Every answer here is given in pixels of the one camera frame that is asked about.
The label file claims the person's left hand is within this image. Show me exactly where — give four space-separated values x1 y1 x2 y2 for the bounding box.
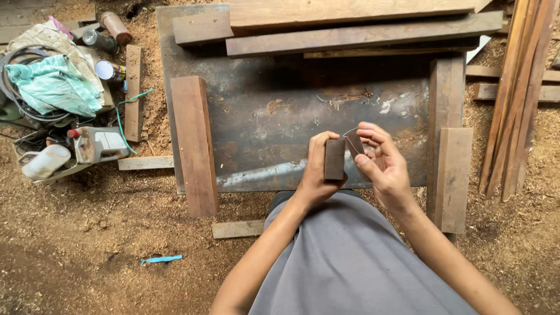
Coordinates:
297 131 349 203

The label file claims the person's right hand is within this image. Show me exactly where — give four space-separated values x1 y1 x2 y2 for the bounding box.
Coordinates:
353 122 420 215

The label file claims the brown sandpaper piece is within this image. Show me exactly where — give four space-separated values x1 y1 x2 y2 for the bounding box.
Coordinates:
343 128 365 161

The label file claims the grey brown wooden plank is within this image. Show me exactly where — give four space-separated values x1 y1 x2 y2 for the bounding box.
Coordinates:
434 127 474 235

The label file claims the small pale wooden lath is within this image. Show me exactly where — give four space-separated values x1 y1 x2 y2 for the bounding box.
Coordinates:
117 156 175 171
211 219 266 240

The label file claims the person's grey shirt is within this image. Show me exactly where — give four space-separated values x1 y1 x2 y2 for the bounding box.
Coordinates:
248 190 478 315

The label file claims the tall dark wooden plank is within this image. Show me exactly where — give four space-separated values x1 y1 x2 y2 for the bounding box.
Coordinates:
426 54 467 244

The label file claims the thin wooden lath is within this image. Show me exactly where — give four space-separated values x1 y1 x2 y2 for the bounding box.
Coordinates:
304 45 480 60

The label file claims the reddish brown wooden plank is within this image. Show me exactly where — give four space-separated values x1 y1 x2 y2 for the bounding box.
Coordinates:
170 76 220 218

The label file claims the weathered wooden batten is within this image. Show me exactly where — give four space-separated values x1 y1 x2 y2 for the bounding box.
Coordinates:
472 83 560 104
465 65 560 83

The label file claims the long dark brown plank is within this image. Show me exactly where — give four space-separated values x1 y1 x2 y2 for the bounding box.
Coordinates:
225 11 504 59

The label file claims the bundle of long wooden strips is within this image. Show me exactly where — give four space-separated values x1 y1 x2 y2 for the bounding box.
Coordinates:
478 0 560 202

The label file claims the white paper sheet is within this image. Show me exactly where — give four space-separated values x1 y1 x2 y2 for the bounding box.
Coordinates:
465 34 493 65

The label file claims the long light brown plank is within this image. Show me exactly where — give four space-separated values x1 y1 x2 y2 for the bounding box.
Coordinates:
229 0 491 29

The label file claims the blue plastic strip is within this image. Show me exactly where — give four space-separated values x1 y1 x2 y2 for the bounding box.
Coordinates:
139 255 183 266

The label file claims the short dark wooden block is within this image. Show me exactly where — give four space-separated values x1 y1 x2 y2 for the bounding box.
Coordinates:
171 10 234 47

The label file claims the narrow brown wooden plank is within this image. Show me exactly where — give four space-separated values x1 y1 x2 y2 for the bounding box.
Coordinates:
124 45 145 143

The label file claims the grey jerrycan with red cap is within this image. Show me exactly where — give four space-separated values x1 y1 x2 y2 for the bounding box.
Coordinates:
66 125 131 165

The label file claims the white capped spray can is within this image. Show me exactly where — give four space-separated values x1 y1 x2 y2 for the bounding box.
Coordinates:
94 60 127 82

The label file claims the brown plastic bottle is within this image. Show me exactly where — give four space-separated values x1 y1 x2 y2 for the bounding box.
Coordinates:
99 11 134 45

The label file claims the dark spray can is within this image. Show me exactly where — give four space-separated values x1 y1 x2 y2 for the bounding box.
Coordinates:
82 28 120 55

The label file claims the white plastic jug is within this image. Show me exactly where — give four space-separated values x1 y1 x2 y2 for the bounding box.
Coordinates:
18 144 72 181

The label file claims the teal striped cloth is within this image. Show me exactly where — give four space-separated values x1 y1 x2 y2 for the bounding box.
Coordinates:
5 54 104 118

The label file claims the beige dirty cloth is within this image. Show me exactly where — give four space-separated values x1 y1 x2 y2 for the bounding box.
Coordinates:
6 21 106 106

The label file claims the pink plastic scrap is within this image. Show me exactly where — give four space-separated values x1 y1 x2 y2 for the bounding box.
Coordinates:
47 16 74 40

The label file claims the pile of old boards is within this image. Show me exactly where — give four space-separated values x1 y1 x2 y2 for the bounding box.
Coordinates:
0 0 98 45

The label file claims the green string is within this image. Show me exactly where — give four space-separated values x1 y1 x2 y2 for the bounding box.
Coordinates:
115 88 155 155

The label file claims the black coiled cable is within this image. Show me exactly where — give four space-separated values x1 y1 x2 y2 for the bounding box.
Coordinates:
0 44 73 128

